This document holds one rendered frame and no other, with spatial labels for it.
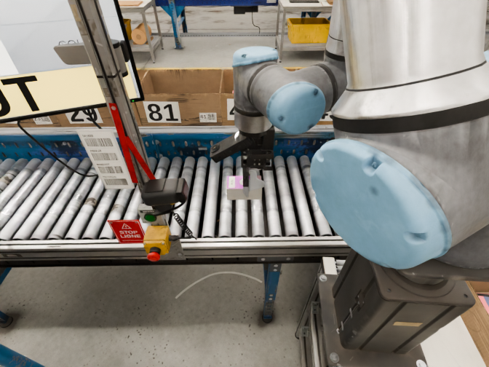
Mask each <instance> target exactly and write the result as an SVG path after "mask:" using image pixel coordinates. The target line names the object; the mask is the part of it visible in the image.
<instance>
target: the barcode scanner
mask: <svg viewBox="0 0 489 367"><path fill-rule="evenodd" d="M187 195H188V184H187V182H186V180H185V179H184V178H179V179H178V178H168V179H166V178H159V179H153V180H148V182H146V183H145V185H144V187H143V190H142V192H141V198H142V200H143V201H144V203H145V204H146V205H147V206H154V207H155V208H156V210H155V211H154V216H162V215H165V214H168V213H171V212H172V210H171V208H172V207H173V205H174V204H175V203H179V202H180V203H184V202H186V199H187Z"/></svg>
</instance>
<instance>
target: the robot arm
mask: <svg viewBox="0 0 489 367"><path fill-rule="evenodd" d="M487 1H488V0H333V9H332V15H331V20H330V30H329V35H328V40H327V44H326V46H325V57H324V62H323V63H318V64H316V65H312V66H309V67H307V68H302V69H300V70H297V71H288V70H287V69H285V68H283V67H281V66H280V65H279V64H277V60H278V59H279V56H278V52H277V50H276V49H274V48H271V47H245V48H241V49H239V50H237V51H236V52H235V53H234V55H233V65H232V68H233V78H234V124H235V126H236V127H237V128H238V129H239V132H237V133H235V134H233V135H231V136H230V137H228V138H226V139H224V140H222V141H221V142H219V143H217V144H215V145H214V146H211V148H210V158H211V159H212V160H213V161H214V162H215V163H217V162H219V161H221V160H223V159H225V158H227V157H229V156H231V155H232V154H235V153H237V152H238V151H241V167H242V176H243V193H244V195H245V196H246V197H248V195H249V191H252V190H256V189H261V188H263V187H264V186H265V183H264V181H262V180H260V179H258V178H257V173H256V171H257V170H261V169H263V170H272V169H273V161H274V134H275V128H274V127H276V128H278V129H280V130H281V131H282V132H284V133H287V134H290V135H298V134H301V133H305V132H307V131H308V130H310V129H311V128H312V127H314V126H315V125H316V124H317V123H318V121H319V120H320V119H321V118H322V115H323V114H326V113H327V112H329V111H331V114H332V119H333V130H334V135H335V140H331V141H328V142H327V143H325V144H324V145H323V146H322V147H321V148H320V149H319V150H318V151H317V152H316V153H315V155H314V157H313V159H312V161H311V167H310V178H311V187H312V189H313V190H314V192H315V193H316V194H315V199H316V201H317V204H318V206H319V208H320V210H321V211H322V213H323V215H324V217H325V218H326V220H327V222H328V223H329V224H330V225H331V227H332V228H333V229H334V231H335V232H336V233H337V234H338V235H339V236H340V237H341V238H342V239H343V240H344V242H345V243H346V244H347V245H348V246H350V247H351V248H352V249H353V250H355V251H356V252H358V254H360V255H361V256H363V257H365V258H366V259H368V260H370V261H372V262H374V263H376V264H378V265H381V266H383V267H388V268H394V269H409V268H412V267H415V266H417V265H419V264H422V263H424V262H425V261H428V260H429V259H436V260H438V261H441V262H443V263H446V264H449V265H452V266H455V267H462V268H467V269H488V268H489V51H485V52H484V46H485V24H486V12H487ZM271 159H272V161H271V167H266V166H267V165H270V160H271ZM249 174H250V180H249Z"/></svg>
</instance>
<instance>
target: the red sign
mask: <svg viewBox="0 0 489 367"><path fill-rule="evenodd" d="M107 222H108V224H109V225H110V227H111V229H112V231H113V232H114V234H115V236H116V238H117V240H118V241H119V244H135V243H143V239H144V236H145V233H144V231H143V228H142V226H141V224H140V221H139V220H107Z"/></svg>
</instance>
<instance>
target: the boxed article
mask: <svg viewBox="0 0 489 367"><path fill-rule="evenodd" d="M226 193H227V200H261V198H262V188H261V189H256V190H252V191H249V195H248V197H246V196H245V194H244V193H243V176H227V181H226Z"/></svg>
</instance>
